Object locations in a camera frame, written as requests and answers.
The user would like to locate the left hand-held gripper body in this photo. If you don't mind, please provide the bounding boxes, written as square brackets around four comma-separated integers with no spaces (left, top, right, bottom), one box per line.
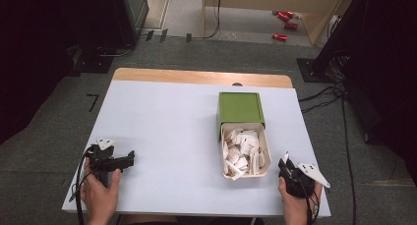
[86,138,119,186]

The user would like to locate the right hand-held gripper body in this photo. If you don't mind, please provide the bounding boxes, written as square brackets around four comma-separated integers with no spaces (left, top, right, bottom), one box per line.
[284,163,331,198]

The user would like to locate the white drawer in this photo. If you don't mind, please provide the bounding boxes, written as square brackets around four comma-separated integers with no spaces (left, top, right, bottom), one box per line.
[219,121,272,181]

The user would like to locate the green drawer case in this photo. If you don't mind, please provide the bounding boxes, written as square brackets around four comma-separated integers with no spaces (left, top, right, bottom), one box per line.
[215,91,267,141]

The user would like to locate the person's right hand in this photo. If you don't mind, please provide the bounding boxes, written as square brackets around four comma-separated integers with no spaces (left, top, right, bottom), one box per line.
[278,178,323,225]

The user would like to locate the person's left hand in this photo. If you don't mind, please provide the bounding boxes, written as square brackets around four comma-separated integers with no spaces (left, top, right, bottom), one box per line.
[80,157,122,225]

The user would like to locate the pile of white packets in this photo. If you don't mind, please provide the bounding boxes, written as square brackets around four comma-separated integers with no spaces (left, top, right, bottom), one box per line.
[222,128,268,182]

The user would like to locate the white table cover sheet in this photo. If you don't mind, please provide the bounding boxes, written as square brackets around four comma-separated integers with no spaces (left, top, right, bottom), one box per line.
[61,80,332,218]

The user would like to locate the black flat stand base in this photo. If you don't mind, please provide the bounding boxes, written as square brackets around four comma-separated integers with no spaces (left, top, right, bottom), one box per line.
[70,52,115,75]

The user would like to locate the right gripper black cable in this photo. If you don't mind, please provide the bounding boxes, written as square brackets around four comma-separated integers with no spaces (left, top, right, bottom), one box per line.
[302,185,322,225]

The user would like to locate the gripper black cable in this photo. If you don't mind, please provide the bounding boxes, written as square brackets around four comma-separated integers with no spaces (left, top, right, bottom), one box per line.
[68,145,96,225]
[302,185,322,225]

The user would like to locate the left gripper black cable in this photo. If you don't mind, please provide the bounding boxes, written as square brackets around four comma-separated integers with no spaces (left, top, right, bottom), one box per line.
[68,145,96,225]

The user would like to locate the long black floor cable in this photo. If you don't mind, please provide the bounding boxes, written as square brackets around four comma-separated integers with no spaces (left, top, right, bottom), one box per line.
[340,93,358,225]

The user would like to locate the black stand with base plate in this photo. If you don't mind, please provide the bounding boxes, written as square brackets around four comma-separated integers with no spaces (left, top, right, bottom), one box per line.
[297,0,365,84]

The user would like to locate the hanging black cable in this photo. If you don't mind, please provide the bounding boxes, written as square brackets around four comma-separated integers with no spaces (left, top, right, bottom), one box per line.
[192,0,222,40]

